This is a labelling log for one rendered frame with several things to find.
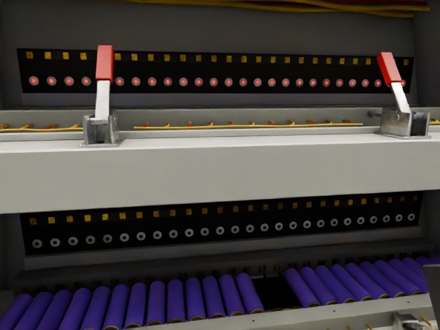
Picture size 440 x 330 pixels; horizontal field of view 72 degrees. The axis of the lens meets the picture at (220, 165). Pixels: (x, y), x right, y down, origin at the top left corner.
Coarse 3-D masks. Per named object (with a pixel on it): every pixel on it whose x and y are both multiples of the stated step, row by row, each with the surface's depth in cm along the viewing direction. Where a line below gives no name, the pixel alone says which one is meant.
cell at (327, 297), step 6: (306, 270) 37; (312, 270) 37; (306, 276) 36; (312, 276) 36; (306, 282) 36; (312, 282) 35; (318, 282) 35; (312, 288) 35; (318, 288) 34; (324, 288) 34; (318, 294) 33; (324, 294) 33; (330, 294) 33; (318, 300) 33; (324, 300) 32; (330, 300) 32; (336, 300) 32
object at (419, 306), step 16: (336, 304) 31; (352, 304) 31; (368, 304) 31; (384, 304) 31; (400, 304) 31; (416, 304) 31; (208, 320) 28; (224, 320) 28; (240, 320) 28; (256, 320) 28; (272, 320) 28; (288, 320) 28; (304, 320) 28; (320, 320) 29; (336, 320) 29; (352, 320) 29; (368, 320) 30; (384, 320) 30
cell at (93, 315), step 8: (104, 288) 34; (96, 296) 32; (104, 296) 33; (96, 304) 31; (104, 304) 32; (88, 312) 30; (96, 312) 30; (104, 312) 31; (88, 320) 29; (96, 320) 29; (88, 328) 28; (96, 328) 29
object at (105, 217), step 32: (384, 192) 44; (416, 192) 44; (32, 224) 36; (64, 224) 37; (96, 224) 37; (128, 224) 38; (160, 224) 39; (192, 224) 40; (224, 224) 40; (256, 224) 41; (288, 224) 42; (352, 224) 43; (384, 224) 44; (416, 224) 45
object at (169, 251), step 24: (240, 240) 41; (264, 240) 41; (288, 240) 42; (312, 240) 42; (336, 240) 43; (360, 240) 44; (48, 264) 37; (72, 264) 37; (0, 288) 36; (0, 312) 33
